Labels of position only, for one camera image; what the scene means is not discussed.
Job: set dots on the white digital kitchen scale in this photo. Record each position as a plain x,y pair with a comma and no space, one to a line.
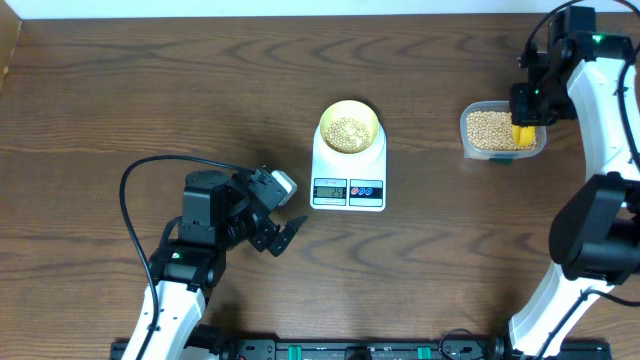
349,182

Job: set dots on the clear plastic container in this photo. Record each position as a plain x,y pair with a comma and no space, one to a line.
486,133

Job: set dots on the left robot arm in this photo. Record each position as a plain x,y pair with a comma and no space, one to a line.
219,212

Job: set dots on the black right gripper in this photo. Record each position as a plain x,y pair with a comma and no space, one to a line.
522,116

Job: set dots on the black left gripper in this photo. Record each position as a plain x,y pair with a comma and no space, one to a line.
286,235

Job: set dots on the yellow plastic scoop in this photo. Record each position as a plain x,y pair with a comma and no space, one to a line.
523,136

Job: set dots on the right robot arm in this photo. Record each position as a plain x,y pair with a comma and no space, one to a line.
587,76

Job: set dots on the yellow bowl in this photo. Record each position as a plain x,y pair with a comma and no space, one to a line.
349,127

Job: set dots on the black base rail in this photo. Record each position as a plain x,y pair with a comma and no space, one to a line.
456,349

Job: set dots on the soybeans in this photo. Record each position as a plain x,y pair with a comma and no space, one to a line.
486,130

